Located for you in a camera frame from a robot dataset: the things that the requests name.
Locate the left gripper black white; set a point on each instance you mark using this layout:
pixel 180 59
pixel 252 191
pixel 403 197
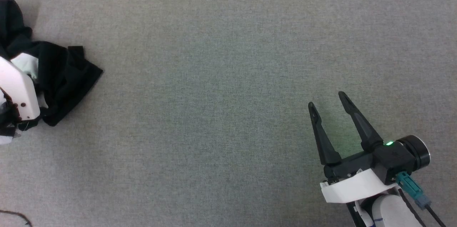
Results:
pixel 18 87

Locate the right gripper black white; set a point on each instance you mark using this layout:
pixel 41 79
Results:
pixel 389 159

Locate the black and white garment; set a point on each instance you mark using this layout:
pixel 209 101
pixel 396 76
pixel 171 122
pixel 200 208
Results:
pixel 64 73

